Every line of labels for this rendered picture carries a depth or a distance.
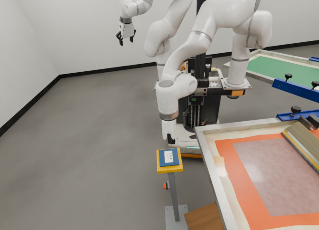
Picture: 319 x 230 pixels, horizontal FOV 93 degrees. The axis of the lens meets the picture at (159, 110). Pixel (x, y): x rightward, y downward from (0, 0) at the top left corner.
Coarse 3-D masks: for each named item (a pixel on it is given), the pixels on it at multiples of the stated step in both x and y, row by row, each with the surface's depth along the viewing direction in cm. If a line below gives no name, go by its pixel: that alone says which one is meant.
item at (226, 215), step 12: (252, 120) 89; (264, 120) 88; (276, 120) 87; (204, 132) 88; (216, 132) 89; (204, 144) 80; (204, 156) 74; (216, 180) 65; (216, 192) 61; (228, 204) 57; (228, 216) 54; (228, 228) 52
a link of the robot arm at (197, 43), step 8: (192, 32) 51; (200, 32) 50; (192, 40) 51; (200, 40) 50; (208, 40) 51; (184, 48) 54; (192, 48) 53; (200, 48) 52; (208, 48) 53; (176, 56) 57; (184, 56) 58; (192, 56) 58; (168, 64) 57; (176, 64) 59; (168, 72) 56; (176, 72) 55
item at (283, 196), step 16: (240, 176) 68; (256, 176) 67; (272, 176) 66; (288, 176) 66; (304, 176) 65; (240, 192) 63; (256, 192) 62; (272, 192) 62; (288, 192) 61; (304, 192) 60; (256, 208) 58; (272, 208) 57; (288, 208) 57; (304, 208) 56; (256, 224) 54; (272, 224) 54; (288, 224) 53; (304, 224) 53
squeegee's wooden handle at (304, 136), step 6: (294, 126) 78; (300, 126) 76; (294, 132) 77; (300, 132) 75; (306, 132) 73; (300, 138) 74; (306, 138) 72; (312, 138) 71; (306, 144) 71; (312, 144) 70; (318, 144) 68; (312, 150) 69; (318, 150) 67; (318, 156) 66
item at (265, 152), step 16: (224, 144) 82; (240, 144) 81; (256, 144) 80; (272, 144) 79; (288, 144) 78; (224, 160) 75; (240, 160) 74; (256, 160) 73; (272, 160) 72; (288, 160) 71; (304, 160) 70
